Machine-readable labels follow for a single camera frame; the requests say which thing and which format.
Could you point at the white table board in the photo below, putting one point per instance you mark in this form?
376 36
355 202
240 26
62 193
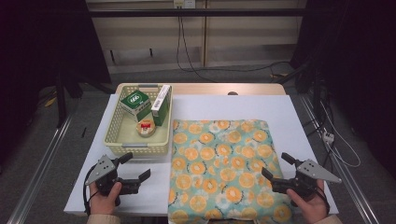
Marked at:
202 105

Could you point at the black metal stand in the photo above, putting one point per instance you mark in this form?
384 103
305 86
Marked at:
61 102

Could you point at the black curtain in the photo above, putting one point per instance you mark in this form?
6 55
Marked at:
358 62
37 46

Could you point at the person's right hand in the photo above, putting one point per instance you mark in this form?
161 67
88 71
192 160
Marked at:
309 208

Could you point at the black horizontal bar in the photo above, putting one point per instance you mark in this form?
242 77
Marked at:
199 12

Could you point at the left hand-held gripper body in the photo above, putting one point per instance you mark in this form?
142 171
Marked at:
102 169

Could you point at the white wall socket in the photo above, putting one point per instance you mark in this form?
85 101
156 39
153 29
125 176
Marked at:
184 3

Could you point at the white power strip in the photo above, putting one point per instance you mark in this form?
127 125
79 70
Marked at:
328 137

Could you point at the small round tin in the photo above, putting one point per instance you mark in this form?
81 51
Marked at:
145 128

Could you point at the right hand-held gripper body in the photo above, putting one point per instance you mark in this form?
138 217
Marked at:
311 172

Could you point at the wide green and white box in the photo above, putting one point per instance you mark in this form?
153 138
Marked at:
134 101

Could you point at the pale yellow plastic basket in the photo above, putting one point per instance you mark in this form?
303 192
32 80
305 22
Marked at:
124 135

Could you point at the narrow green and white box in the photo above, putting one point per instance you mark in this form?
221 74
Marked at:
161 100

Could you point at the person's left hand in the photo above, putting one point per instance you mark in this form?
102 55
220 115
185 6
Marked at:
104 200

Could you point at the orange print cloth bag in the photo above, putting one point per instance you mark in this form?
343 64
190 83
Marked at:
218 155

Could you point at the aluminium floor rail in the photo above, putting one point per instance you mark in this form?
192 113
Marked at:
342 174
40 169

